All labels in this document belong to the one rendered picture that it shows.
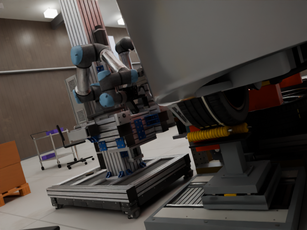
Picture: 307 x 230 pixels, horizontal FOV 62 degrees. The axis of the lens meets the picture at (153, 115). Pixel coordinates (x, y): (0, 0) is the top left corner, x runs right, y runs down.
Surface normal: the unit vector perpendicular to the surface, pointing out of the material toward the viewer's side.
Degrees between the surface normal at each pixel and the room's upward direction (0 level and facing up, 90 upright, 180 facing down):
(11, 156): 90
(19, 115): 90
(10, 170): 90
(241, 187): 90
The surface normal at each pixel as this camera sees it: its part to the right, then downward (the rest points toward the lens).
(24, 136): 0.73, -0.18
